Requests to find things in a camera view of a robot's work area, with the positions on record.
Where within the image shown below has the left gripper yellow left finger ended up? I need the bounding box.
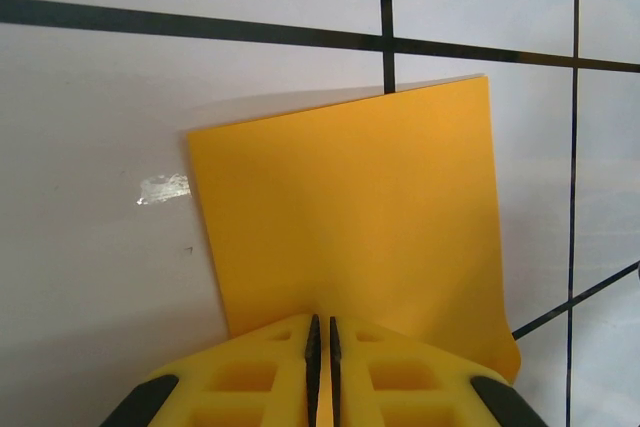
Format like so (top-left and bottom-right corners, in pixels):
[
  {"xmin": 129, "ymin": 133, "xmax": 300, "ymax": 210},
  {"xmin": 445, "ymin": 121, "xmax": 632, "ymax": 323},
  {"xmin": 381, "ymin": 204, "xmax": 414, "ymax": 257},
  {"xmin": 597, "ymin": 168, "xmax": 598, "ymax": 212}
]
[{"xmin": 102, "ymin": 313, "xmax": 321, "ymax": 427}]

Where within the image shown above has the yellow square paper sheet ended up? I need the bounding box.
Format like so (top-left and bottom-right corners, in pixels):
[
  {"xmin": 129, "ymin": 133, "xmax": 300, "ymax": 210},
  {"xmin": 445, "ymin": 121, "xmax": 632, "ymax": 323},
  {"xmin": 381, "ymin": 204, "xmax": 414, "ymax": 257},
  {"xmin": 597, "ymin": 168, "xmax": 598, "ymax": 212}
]
[{"xmin": 187, "ymin": 75, "xmax": 522, "ymax": 427}]

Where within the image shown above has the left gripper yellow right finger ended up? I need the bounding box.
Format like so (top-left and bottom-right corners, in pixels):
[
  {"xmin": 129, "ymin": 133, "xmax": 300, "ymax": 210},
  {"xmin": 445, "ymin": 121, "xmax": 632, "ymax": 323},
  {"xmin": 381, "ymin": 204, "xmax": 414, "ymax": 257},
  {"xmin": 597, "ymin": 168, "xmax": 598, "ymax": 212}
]
[{"xmin": 327, "ymin": 315, "xmax": 541, "ymax": 427}]

